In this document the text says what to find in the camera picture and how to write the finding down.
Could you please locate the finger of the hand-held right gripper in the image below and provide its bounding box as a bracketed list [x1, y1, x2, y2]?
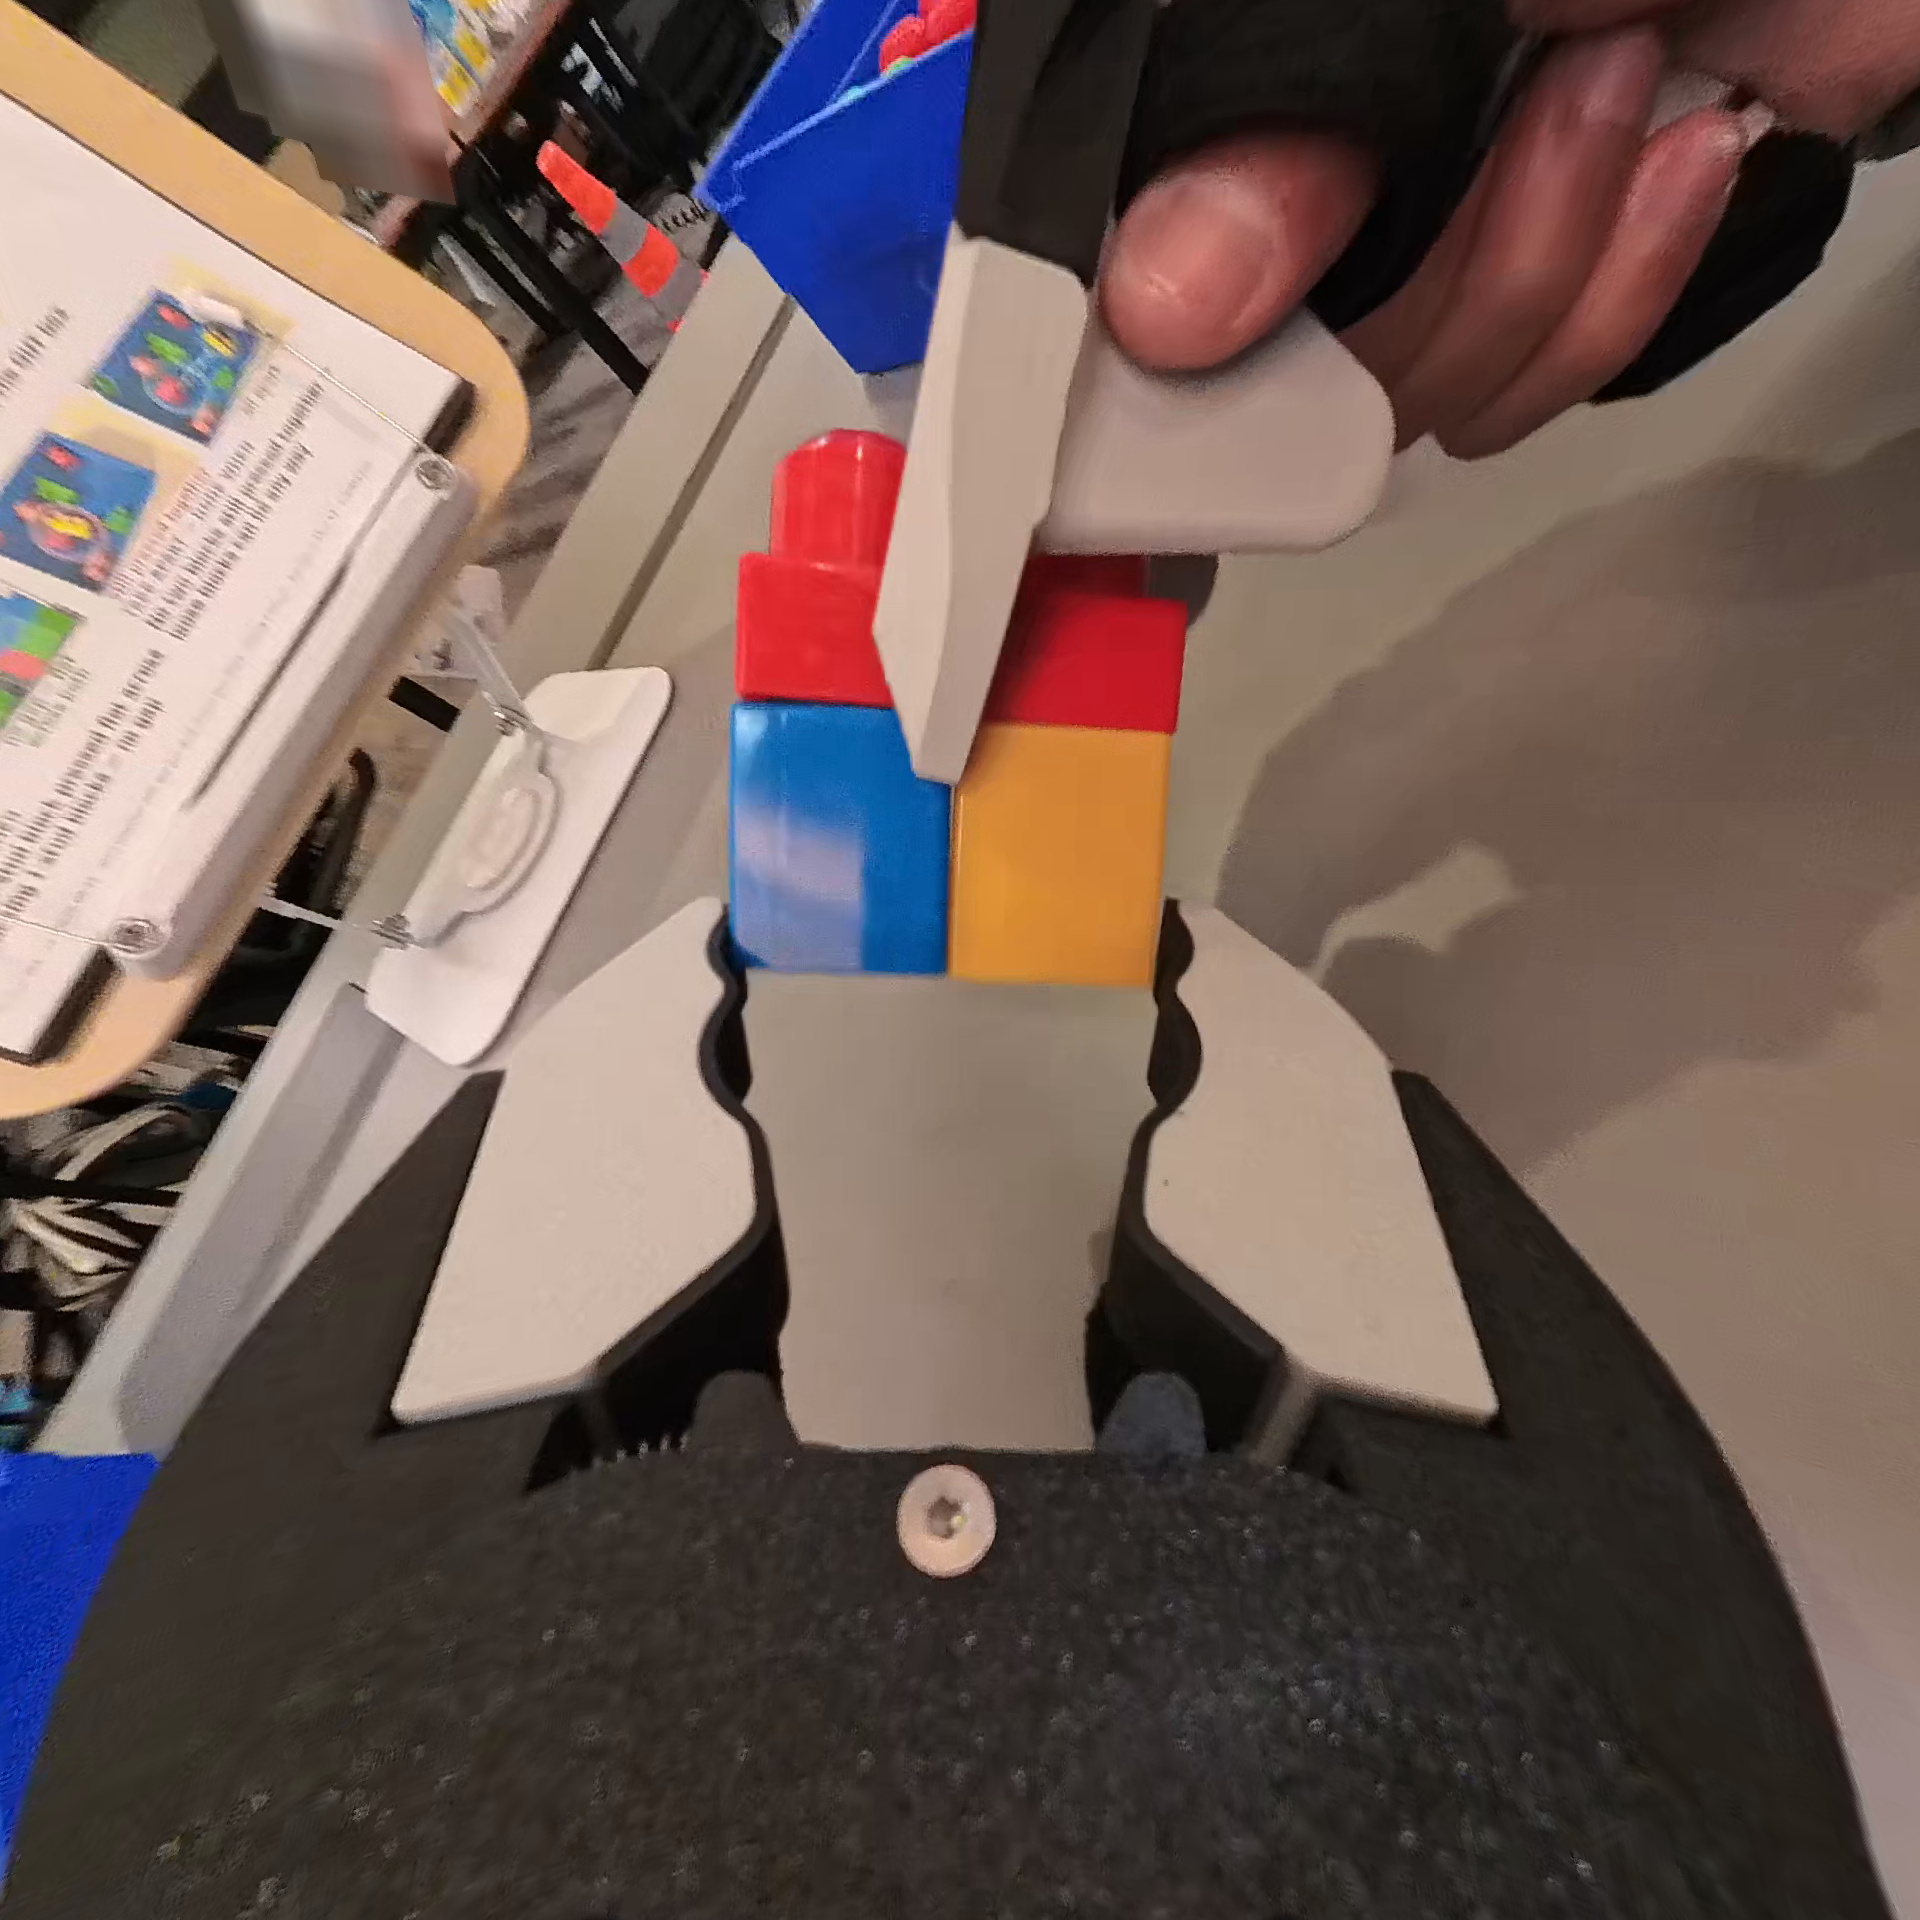
[871, 224, 1396, 786]

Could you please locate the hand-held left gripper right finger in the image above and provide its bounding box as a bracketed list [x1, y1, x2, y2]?
[1101, 896, 1501, 1471]

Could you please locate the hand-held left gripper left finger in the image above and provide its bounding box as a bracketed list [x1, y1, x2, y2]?
[392, 896, 794, 1426]

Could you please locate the blue plastic bin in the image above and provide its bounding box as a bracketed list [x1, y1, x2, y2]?
[698, 0, 977, 378]
[0, 1447, 161, 1801]

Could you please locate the yellow toy block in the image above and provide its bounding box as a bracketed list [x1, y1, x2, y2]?
[948, 725, 1176, 993]

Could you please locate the blue toy block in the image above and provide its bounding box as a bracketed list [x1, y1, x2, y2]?
[728, 703, 953, 976]

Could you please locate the grey desk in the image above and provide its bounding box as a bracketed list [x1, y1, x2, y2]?
[45, 151, 1920, 1801]

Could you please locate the person's right hand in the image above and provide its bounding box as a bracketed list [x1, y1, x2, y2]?
[1095, 0, 1920, 459]

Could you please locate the orange traffic cone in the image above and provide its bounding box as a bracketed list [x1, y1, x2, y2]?
[536, 143, 684, 303]

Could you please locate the white instruction stand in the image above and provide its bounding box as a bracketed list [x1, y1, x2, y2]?
[0, 8, 675, 1120]

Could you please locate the black white striped bag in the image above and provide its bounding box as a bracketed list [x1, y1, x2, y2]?
[0, 1101, 226, 1322]

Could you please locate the printed instruction sheet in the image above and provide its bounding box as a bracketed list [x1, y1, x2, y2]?
[0, 89, 481, 1067]

